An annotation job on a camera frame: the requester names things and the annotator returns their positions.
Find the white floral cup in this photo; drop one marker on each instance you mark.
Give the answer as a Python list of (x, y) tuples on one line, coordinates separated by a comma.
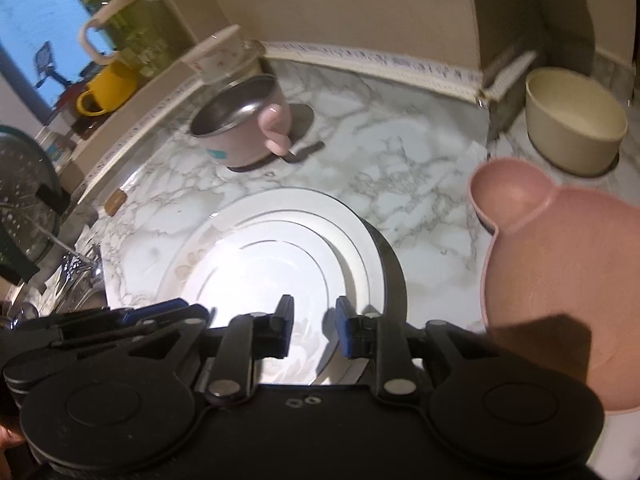
[(220, 55)]

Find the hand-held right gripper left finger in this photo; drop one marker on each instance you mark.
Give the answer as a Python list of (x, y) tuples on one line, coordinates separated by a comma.
[(283, 327)]

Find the small clear jar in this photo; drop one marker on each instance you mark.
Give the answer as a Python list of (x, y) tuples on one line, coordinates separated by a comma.
[(56, 149)]

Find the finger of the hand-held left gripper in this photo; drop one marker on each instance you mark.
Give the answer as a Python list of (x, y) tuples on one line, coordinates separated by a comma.
[(172, 305), (135, 316)]

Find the yellow mug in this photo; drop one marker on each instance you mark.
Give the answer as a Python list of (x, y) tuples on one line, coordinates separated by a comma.
[(112, 87)]

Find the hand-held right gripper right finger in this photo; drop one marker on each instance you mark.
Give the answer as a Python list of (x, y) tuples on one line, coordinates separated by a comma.
[(345, 329)]

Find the patterned edge strip by sill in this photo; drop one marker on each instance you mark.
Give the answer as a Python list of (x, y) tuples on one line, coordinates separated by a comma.
[(140, 125)]

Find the small brown block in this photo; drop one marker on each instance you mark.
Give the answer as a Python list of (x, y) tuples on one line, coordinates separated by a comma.
[(114, 203)]

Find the cream bowl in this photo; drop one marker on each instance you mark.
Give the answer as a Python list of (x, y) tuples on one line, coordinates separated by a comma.
[(575, 110)]

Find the chrome faucet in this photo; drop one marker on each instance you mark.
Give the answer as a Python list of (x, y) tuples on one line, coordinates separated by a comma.
[(75, 265)]

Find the window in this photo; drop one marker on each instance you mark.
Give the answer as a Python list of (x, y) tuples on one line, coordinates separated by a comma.
[(35, 20)]

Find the long patterned edge strip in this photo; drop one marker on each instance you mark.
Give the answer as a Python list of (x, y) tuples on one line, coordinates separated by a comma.
[(370, 62)]

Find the pink bear-shaped bowl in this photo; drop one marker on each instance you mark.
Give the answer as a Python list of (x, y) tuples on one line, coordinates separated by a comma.
[(565, 265)]

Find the short patterned edge strip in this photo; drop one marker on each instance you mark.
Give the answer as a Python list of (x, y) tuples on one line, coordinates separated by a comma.
[(505, 77)]

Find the white round plate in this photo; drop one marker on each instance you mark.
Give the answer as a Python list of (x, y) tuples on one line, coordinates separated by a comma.
[(280, 245)]

